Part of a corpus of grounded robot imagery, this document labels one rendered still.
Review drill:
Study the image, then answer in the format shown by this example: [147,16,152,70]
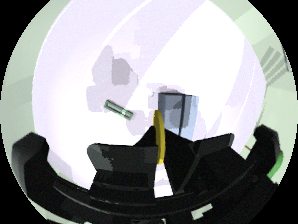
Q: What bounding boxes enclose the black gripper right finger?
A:
[162,128,235,194]

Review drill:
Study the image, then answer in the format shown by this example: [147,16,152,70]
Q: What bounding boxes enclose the gold coin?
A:
[153,109,165,165]

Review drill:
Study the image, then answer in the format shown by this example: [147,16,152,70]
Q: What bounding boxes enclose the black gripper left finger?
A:
[86,125,158,189]

